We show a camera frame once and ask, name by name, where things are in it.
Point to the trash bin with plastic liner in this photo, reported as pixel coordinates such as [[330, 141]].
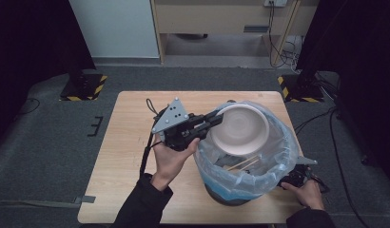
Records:
[[278, 148]]

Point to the dark grey trash bin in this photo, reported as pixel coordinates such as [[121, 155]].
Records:
[[229, 201]]

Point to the white disposable bowl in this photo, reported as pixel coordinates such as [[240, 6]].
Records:
[[240, 129]]

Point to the white panel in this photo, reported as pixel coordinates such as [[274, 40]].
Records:
[[117, 28]]

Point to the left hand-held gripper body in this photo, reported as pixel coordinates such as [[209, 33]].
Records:
[[177, 126]]

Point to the black striped stand base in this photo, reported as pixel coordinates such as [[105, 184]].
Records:
[[301, 90], [85, 88]]

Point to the person's right hand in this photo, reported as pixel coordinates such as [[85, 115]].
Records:
[[308, 194]]

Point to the wall power outlet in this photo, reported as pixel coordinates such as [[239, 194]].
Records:
[[275, 3]]

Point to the person's left hand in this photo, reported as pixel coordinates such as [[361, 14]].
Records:
[[171, 161]]

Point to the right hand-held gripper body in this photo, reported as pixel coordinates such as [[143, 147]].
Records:
[[297, 177]]

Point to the black curtain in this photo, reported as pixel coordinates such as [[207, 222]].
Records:
[[31, 47], [358, 63]]

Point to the grey floor tape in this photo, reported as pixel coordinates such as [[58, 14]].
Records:
[[85, 199]]

